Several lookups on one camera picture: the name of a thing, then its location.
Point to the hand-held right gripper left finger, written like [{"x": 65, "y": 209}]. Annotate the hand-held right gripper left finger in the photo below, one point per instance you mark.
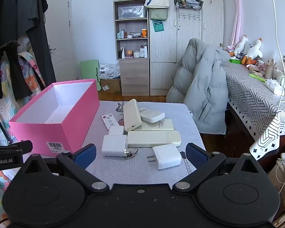
[{"x": 85, "y": 156}]

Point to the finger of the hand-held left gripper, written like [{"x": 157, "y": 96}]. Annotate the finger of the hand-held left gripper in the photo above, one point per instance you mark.
[{"x": 21, "y": 146}]

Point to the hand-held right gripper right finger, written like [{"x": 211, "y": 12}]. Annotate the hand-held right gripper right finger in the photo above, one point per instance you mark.
[{"x": 196, "y": 155}]

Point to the pink cardboard box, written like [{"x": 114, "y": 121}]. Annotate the pink cardboard box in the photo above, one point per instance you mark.
[{"x": 38, "y": 133}]

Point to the long cream remote control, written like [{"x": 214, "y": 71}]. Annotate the long cream remote control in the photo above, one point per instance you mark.
[{"x": 154, "y": 139}]

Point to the thick cream remote control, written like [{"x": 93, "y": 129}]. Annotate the thick cream remote control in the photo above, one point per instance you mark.
[{"x": 131, "y": 116}]

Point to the black belt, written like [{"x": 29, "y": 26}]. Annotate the black belt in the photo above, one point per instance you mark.
[{"x": 1, "y": 125}]

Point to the white charger with prongs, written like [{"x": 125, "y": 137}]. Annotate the white charger with prongs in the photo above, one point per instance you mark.
[{"x": 167, "y": 156}]

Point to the large white charger folding plug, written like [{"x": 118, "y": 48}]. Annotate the large white charger folding plug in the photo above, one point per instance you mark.
[{"x": 114, "y": 145}]

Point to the small white charger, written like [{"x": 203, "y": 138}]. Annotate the small white charger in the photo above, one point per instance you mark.
[{"x": 116, "y": 130}]

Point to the white patterned remote control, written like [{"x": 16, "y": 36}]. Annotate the white patterned remote control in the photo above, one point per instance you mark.
[{"x": 110, "y": 122}]

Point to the grey printed table mat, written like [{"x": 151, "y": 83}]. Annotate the grey printed table mat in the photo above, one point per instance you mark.
[{"x": 142, "y": 171}]

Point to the small white rounded remote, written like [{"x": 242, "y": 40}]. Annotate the small white rounded remote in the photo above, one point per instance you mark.
[{"x": 153, "y": 116}]

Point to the grey puffer jacket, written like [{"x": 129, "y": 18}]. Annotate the grey puffer jacket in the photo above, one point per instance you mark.
[{"x": 199, "y": 83}]

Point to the black white patterned tablecloth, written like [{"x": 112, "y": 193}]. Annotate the black white patterned tablecloth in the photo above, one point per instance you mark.
[{"x": 247, "y": 99}]

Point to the brown cardboard box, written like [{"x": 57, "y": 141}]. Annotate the brown cardboard box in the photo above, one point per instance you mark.
[{"x": 111, "y": 84}]

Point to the floral quilt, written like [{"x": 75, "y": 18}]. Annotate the floral quilt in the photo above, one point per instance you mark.
[{"x": 30, "y": 68}]

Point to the green folding table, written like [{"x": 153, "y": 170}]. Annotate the green folding table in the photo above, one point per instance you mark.
[{"x": 89, "y": 70}]

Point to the wooden shelf unit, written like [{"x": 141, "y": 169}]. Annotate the wooden shelf unit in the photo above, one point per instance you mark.
[{"x": 133, "y": 76}]

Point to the white power strip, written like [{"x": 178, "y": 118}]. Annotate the white power strip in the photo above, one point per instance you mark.
[{"x": 273, "y": 86}]

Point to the light wooden wardrobe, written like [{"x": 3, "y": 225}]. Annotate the light wooden wardrobe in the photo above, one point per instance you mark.
[{"x": 163, "y": 49}]

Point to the white jar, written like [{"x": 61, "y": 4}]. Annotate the white jar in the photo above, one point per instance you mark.
[{"x": 136, "y": 54}]

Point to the white bottle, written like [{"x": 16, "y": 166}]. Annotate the white bottle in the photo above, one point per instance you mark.
[{"x": 145, "y": 51}]

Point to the white goose plush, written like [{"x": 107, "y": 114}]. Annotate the white goose plush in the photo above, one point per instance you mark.
[
  {"x": 242, "y": 46},
  {"x": 254, "y": 51}
]

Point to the white door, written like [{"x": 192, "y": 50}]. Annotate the white door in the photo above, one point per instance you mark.
[{"x": 59, "y": 28}]

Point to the grey hanging garment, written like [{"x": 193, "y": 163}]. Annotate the grey hanging garment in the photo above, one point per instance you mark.
[{"x": 35, "y": 16}]

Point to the black hanging garment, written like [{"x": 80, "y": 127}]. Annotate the black hanging garment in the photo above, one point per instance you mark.
[{"x": 4, "y": 16}]

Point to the teal pouch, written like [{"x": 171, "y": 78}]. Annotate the teal pouch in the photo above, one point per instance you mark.
[{"x": 158, "y": 26}]

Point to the pink curtain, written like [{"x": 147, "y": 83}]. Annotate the pink curtain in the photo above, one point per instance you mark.
[{"x": 236, "y": 16}]

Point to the green pouch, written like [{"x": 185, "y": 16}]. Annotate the green pouch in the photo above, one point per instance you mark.
[{"x": 158, "y": 14}]

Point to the clear plastic bag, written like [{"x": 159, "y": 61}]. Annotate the clear plastic bag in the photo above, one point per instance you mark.
[{"x": 131, "y": 11}]

